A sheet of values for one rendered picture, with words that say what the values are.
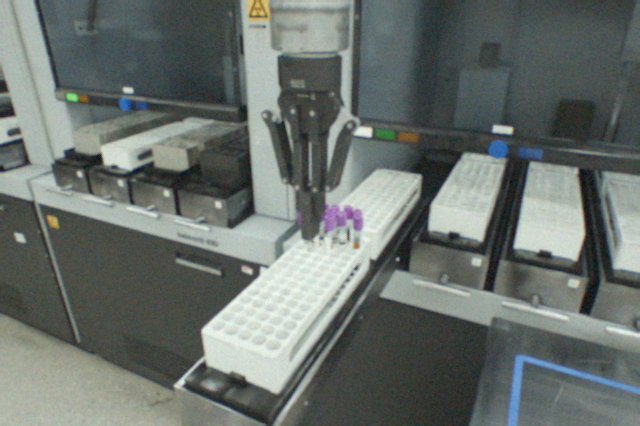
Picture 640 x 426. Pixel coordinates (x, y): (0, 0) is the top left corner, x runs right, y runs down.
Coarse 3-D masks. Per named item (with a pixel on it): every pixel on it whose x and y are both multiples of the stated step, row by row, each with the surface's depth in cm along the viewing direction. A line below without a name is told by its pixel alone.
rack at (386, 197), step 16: (384, 176) 96; (400, 176) 95; (416, 176) 95; (352, 192) 87; (368, 192) 87; (384, 192) 88; (400, 192) 88; (416, 192) 96; (368, 208) 80; (384, 208) 81; (400, 208) 83; (352, 224) 75; (368, 224) 75; (384, 224) 75; (400, 224) 86; (384, 240) 77
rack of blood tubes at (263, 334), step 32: (288, 256) 66; (320, 256) 66; (352, 256) 65; (256, 288) 58; (288, 288) 58; (320, 288) 58; (224, 320) 54; (256, 320) 52; (288, 320) 52; (320, 320) 61; (224, 352) 50; (256, 352) 47; (288, 352) 49; (256, 384) 50
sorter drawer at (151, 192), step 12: (132, 180) 109; (144, 180) 108; (156, 180) 106; (168, 180) 106; (180, 180) 108; (144, 192) 109; (156, 192) 107; (168, 192) 105; (144, 204) 111; (156, 204) 109; (168, 204) 107; (144, 216) 106; (156, 216) 104
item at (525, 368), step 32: (512, 352) 54; (544, 352) 54; (576, 352) 54; (608, 352) 54; (480, 384) 49; (512, 384) 49; (544, 384) 49; (576, 384) 49; (608, 384) 49; (480, 416) 45; (512, 416) 45; (544, 416) 45; (576, 416) 45; (608, 416) 45
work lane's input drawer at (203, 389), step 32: (416, 224) 91; (384, 256) 77; (352, 320) 63; (320, 352) 56; (192, 384) 50; (224, 384) 50; (288, 384) 50; (320, 384) 56; (192, 416) 52; (224, 416) 49; (256, 416) 47; (288, 416) 48
